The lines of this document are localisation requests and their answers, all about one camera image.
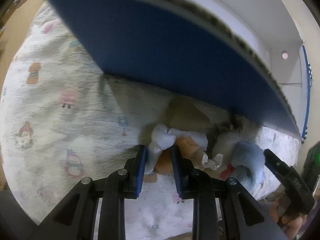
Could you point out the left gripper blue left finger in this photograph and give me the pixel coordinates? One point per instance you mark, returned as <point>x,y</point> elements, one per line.
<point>139,169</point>

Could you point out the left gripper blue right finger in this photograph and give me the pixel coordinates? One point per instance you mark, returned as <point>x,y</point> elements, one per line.
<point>176,160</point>

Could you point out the orange soft piece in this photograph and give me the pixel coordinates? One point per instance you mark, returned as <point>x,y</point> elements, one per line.
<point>188,147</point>

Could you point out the white knotted sock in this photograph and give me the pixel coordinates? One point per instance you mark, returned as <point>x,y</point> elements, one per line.
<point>163,138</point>

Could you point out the toy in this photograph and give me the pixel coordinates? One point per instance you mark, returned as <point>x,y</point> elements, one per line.
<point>212,164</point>

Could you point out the light blue fluffy cloth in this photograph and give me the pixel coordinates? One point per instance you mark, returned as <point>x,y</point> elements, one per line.
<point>248,161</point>

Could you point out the red soft item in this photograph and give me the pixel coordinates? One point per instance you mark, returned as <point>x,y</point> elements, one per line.
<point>227,172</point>

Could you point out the person's right hand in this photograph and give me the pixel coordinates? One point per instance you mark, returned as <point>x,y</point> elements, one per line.
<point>292,226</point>

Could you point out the grey fluffy plush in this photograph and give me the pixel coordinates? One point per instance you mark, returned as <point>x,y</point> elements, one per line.
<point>233,126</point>

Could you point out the white cartoon print bedsheet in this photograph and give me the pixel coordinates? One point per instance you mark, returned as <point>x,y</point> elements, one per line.
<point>62,119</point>

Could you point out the white box with blue edges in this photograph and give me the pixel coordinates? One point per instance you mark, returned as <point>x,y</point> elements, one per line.
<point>182,47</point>

